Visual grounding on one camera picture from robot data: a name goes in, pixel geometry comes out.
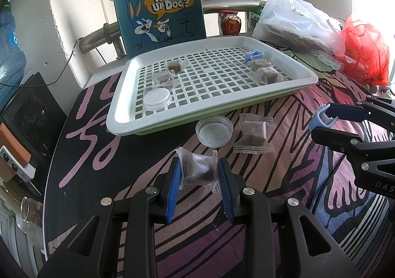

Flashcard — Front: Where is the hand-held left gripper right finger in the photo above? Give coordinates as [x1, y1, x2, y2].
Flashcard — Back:
[217, 157, 362, 278]

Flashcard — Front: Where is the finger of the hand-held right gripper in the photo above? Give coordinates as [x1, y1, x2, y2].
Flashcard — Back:
[310, 125, 395, 171]
[327, 96, 395, 127]

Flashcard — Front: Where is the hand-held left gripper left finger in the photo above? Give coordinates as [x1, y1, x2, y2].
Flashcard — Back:
[37, 157, 183, 278]

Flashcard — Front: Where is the blue plastic clip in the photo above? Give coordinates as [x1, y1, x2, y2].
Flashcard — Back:
[244, 51, 263, 64]
[312, 104, 335, 128]

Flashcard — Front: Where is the white grid tray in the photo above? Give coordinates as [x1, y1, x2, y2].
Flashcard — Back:
[106, 36, 319, 136]

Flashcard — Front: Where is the clear plastic packet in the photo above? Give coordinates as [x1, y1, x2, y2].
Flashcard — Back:
[318, 52, 343, 70]

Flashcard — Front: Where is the green base tray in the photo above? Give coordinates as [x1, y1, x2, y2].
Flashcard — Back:
[133, 82, 315, 136]

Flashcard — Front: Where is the clear round lid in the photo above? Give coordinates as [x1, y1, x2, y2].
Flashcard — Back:
[196, 116, 234, 147]

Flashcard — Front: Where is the red plastic bag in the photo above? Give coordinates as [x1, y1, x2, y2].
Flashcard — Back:
[335, 15, 390, 86]

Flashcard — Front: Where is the white round lid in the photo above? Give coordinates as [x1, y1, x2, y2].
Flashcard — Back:
[143, 88, 172, 111]

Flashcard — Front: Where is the white plastic bag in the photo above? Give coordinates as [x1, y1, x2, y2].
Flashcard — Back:
[252, 0, 344, 56]

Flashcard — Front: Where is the green white carton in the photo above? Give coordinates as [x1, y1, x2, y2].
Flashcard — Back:
[247, 1, 267, 31]

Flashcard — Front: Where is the clear glass jar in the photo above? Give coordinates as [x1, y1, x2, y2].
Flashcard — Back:
[20, 196, 44, 224]

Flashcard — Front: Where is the red sauce jar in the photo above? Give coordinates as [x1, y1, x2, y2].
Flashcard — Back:
[218, 10, 242, 37]

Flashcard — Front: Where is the black water dispenser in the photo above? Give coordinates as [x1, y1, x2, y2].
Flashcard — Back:
[1, 72, 67, 180]

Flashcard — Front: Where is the orange white device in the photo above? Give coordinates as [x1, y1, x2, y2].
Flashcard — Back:
[0, 122, 38, 183]

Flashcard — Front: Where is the blue water jug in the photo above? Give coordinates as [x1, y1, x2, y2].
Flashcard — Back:
[0, 0, 27, 112]

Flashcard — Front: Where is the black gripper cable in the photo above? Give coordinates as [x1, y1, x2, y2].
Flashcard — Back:
[310, 153, 348, 217]

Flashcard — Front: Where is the thin black wall cable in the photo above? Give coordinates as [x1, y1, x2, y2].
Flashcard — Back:
[0, 46, 79, 88]

